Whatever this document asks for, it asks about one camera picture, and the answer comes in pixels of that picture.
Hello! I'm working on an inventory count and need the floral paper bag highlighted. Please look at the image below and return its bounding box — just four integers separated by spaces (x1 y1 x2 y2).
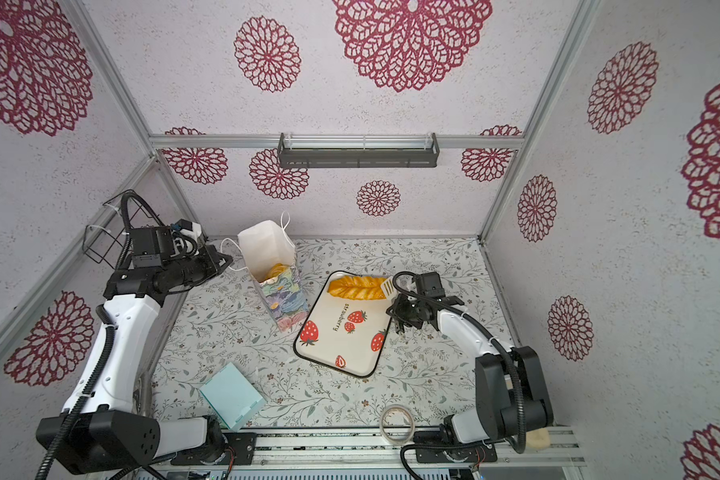
219 211 309 332

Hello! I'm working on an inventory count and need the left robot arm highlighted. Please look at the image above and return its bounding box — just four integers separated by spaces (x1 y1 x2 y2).
35 244 233 479

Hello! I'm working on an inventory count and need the long twisted bread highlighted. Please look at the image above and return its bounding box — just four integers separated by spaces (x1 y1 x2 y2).
328 276 386 301

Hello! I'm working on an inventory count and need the striped croissant bread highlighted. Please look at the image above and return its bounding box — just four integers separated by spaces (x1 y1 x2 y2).
263 263 291 282

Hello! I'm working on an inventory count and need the black wire basket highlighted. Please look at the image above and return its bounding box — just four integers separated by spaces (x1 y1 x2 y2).
80 189 157 269

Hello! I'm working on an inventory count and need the clear tape roll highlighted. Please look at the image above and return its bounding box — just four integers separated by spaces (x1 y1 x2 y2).
379 405 416 446

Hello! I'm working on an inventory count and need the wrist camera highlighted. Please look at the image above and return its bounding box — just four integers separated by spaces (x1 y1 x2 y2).
128 219 206 268
414 272 446 300

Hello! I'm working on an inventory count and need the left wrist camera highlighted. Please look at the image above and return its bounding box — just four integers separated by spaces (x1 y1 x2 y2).
128 219 206 268

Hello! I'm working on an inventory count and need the light green box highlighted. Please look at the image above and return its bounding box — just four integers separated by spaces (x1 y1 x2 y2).
200 363 266 432

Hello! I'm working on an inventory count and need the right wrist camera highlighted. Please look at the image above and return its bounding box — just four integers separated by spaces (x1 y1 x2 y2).
414 272 446 300

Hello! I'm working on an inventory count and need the strawberry print bread tray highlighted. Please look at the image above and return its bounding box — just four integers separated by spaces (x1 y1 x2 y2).
293 271 393 379

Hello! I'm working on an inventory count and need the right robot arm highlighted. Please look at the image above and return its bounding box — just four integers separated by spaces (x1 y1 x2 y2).
381 271 554 454

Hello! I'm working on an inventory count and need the beige brush block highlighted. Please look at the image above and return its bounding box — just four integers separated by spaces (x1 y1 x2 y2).
526 428 551 451

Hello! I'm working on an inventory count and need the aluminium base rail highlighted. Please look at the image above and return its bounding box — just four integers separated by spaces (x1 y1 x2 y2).
154 427 591 479

